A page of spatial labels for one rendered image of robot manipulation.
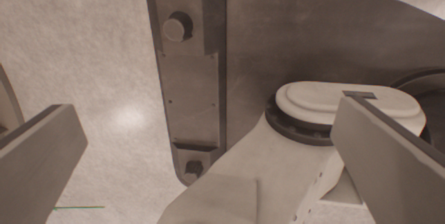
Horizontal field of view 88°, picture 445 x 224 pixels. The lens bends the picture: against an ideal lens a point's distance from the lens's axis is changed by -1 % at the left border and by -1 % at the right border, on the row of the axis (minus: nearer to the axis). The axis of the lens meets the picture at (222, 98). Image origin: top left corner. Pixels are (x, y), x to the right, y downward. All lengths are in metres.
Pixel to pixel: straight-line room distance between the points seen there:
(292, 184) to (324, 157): 0.07
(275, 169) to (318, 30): 0.27
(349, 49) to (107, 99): 0.74
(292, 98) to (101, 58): 0.62
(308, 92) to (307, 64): 0.11
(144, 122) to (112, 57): 0.25
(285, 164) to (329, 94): 0.13
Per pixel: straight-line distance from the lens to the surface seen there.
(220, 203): 0.24
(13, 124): 1.25
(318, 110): 0.35
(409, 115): 0.40
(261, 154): 0.32
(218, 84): 0.48
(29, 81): 1.08
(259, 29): 0.46
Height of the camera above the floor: 0.61
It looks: 58 degrees down
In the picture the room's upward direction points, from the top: 162 degrees counter-clockwise
